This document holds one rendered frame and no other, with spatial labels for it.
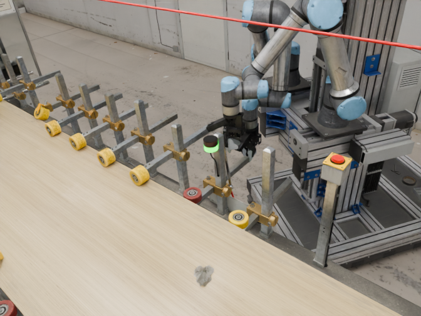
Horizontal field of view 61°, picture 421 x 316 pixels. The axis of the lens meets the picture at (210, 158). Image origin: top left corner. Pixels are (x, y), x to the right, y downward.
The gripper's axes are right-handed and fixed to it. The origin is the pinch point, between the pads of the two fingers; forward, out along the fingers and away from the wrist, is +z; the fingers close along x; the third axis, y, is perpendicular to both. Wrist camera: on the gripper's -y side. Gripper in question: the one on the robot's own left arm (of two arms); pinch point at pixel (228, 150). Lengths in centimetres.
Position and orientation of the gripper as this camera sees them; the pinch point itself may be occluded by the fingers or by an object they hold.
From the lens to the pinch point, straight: 167.7
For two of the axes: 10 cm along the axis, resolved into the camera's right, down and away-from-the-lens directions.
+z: 0.7, 8.1, 5.8
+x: 3.4, -5.7, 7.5
